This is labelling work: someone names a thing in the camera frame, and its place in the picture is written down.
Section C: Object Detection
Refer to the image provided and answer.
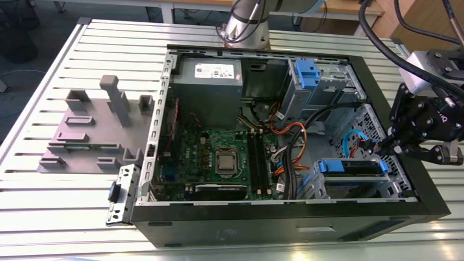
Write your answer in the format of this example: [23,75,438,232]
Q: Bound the hinged metal slot retainer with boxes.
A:
[103,163,141,227]

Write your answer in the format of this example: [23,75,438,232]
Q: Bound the grey parts rack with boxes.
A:
[37,74,157,175]

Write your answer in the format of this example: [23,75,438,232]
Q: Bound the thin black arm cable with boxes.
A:
[393,0,464,46]
[441,0,464,47]

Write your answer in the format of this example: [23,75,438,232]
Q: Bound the wooden desk white frame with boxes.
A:
[158,0,385,38]

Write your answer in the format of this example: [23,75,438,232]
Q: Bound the black RAM slot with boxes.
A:
[246,129,263,195]

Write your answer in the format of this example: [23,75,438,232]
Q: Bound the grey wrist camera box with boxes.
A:
[398,49,464,95]

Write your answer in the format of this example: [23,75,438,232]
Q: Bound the black graphics card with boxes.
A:
[193,183,250,202]

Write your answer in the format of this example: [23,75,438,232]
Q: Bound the grey power supply unit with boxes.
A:
[169,57,243,131]

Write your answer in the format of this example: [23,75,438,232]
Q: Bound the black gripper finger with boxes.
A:
[393,130,464,166]
[375,83,433,156]

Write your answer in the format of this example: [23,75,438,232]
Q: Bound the blue data wire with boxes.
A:
[341,129,375,159]

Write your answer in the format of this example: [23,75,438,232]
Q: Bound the black PC case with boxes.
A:
[129,43,451,248]

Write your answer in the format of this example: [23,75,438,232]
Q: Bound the green RAM stick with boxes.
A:
[62,144,121,152]

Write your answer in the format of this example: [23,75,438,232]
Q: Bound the blue drive latch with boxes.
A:
[294,59,321,89]

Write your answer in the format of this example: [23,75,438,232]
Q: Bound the black cable bundle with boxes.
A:
[281,101,365,201]

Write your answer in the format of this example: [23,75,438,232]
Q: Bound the metal disk bay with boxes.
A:
[299,158,413,201]

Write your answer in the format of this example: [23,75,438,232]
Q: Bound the green motherboard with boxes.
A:
[154,128,287,202]

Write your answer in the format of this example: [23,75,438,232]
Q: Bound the orange yellow power wires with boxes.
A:
[271,122,309,180]

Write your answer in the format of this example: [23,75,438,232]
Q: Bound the CPU socket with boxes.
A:
[211,146,241,179]

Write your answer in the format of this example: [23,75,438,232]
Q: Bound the orange black power wire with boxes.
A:
[357,139,382,153]

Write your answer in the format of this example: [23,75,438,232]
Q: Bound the metal optical drive cage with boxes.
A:
[279,57,366,125]

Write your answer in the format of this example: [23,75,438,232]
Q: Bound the hard disk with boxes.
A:
[294,159,389,198]

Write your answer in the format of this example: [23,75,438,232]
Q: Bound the wooden cabinet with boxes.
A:
[367,0,464,72]

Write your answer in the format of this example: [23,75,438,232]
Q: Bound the silver CPU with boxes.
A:
[217,155,235,171]

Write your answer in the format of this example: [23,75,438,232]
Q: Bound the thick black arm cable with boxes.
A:
[357,0,464,95]

